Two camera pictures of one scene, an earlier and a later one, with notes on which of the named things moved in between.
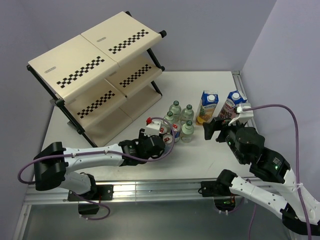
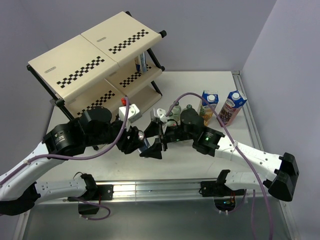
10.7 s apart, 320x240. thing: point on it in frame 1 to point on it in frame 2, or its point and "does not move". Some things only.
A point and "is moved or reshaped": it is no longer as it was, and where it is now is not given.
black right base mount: (224, 200) does not move
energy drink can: (176, 127) is moved or reshaped
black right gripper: (216, 123) to (154, 151)
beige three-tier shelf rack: (103, 78) does not move
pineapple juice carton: (209, 102) does not move
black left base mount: (103, 192) does not move
